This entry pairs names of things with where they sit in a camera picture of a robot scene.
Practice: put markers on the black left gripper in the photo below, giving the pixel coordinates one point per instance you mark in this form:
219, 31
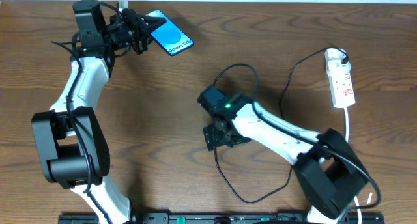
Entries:
140, 32

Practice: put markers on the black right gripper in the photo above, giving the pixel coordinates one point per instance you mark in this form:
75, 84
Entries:
212, 137

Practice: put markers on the blue Samsung Galaxy smartphone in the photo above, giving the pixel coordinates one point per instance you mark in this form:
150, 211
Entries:
170, 38

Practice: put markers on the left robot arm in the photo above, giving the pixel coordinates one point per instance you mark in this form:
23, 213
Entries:
71, 146

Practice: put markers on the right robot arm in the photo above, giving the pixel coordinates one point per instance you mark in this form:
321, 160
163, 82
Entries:
329, 172

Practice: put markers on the white USB charger plug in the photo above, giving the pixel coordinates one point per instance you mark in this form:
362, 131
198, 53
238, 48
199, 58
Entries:
336, 53

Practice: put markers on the white power strip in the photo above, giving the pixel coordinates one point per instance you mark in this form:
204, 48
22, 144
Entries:
340, 81

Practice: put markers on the small white paper scrap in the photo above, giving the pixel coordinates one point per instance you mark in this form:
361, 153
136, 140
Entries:
369, 199

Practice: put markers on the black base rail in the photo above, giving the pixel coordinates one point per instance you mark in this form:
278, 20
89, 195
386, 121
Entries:
164, 218

